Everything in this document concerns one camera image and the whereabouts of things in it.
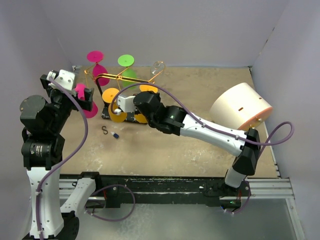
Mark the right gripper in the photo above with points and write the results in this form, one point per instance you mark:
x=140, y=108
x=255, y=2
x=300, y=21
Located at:
x=136, y=109

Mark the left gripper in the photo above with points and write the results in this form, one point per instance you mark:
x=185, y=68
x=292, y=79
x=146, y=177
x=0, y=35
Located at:
x=51, y=91

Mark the pink wine glass front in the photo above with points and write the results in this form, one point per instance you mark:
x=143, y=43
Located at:
x=85, y=96

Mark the pink wine glass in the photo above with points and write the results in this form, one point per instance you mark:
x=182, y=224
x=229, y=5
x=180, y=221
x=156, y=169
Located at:
x=85, y=96
x=96, y=57

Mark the orange wine glass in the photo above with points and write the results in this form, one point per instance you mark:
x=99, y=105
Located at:
x=108, y=96
x=146, y=102

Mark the gold wine glass rack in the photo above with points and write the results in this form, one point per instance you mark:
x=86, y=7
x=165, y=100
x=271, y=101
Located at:
x=122, y=82

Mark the green wine glass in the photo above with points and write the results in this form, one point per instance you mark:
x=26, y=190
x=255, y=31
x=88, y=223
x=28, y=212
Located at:
x=127, y=60

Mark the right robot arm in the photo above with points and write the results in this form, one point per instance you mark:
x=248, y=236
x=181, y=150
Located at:
x=243, y=145

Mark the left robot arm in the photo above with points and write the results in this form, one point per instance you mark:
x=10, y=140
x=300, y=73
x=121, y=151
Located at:
x=42, y=150

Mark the small blue dropper bottle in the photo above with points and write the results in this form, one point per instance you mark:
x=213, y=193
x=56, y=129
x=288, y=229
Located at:
x=115, y=135

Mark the white cylindrical box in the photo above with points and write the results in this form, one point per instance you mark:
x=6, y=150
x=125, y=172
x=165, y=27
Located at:
x=241, y=108

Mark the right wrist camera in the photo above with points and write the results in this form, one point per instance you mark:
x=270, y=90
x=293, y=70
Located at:
x=120, y=105

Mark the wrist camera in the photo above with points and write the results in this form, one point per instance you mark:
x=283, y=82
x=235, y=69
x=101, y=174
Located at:
x=66, y=79
x=120, y=105

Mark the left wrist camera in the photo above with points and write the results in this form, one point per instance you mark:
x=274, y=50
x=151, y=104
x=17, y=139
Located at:
x=66, y=79

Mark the black base frame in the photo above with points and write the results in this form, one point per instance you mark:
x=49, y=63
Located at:
x=115, y=190

